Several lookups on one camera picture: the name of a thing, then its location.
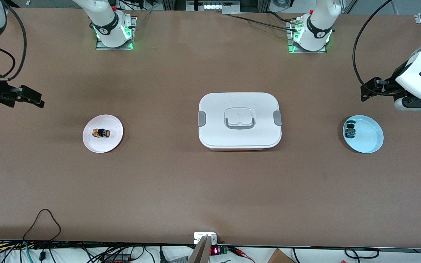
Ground orange push-button switch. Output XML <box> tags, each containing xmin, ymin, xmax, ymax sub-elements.
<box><xmin>92</xmin><ymin>127</ymin><xmax>111</xmax><ymax>139</ymax></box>

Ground light blue round plate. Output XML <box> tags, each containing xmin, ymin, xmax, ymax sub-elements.
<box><xmin>343</xmin><ymin>115</ymin><xmax>384</xmax><ymax>154</ymax></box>

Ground pink round plate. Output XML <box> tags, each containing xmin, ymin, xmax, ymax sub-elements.
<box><xmin>83</xmin><ymin>114</ymin><xmax>124</xmax><ymax>153</ymax></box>

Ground white lidded box grey clips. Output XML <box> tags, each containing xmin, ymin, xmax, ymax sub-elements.
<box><xmin>198</xmin><ymin>92</ymin><xmax>282</xmax><ymax>151</ymax></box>

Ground brown cardboard box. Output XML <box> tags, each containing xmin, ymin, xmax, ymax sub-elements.
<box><xmin>267</xmin><ymin>248</ymin><xmax>296</xmax><ymax>263</ymax></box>

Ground red clip lead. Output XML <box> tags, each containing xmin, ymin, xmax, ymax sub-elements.
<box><xmin>229</xmin><ymin>246</ymin><xmax>256</xmax><ymax>263</ymax></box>

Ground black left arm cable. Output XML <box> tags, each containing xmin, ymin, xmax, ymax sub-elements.
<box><xmin>352</xmin><ymin>0</ymin><xmax>394</xmax><ymax>87</ymax></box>

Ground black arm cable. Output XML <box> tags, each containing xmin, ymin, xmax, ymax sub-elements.
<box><xmin>352</xmin><ymin>0</ymin><xmax>394</xmax><ymax>87</ymax></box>
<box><xmin>0</xmin><ymin>0</ymin><xmax>27</xmax><ymax>81</ymax></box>

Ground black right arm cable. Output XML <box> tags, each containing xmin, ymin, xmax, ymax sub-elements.
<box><xmin>0</xmin><ymin>0</ymin><xmax>27</xmax><ymax>81</ymax></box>

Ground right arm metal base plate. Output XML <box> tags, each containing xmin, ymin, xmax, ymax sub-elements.
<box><xmin>95</xmin><ymin>16</ymin><xmax>137</xmax><ymax>51</ymax></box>

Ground thin black looped cable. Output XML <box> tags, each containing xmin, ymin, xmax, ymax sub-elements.
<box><xmin>23</xmin><ymin>209</ymin><xmax>62</xmax><ymax>242</ymax></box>

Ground black cable across table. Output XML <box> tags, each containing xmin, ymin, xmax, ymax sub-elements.
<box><xmin>221</xmin><ymin>12</ymin><xmax>299</xmax><ymax>33</ymax></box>

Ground black flat loop cable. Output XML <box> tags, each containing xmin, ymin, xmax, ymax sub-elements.
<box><xmin>344</xmin><ymin>247</ymin><xmax>380</xmax><ymax>259</ymax></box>

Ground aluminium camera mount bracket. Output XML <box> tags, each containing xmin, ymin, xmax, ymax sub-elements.
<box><xmin>187</xmin><ymin>232</ymin><xmax>219</xmax><ymax>263</ymax></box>

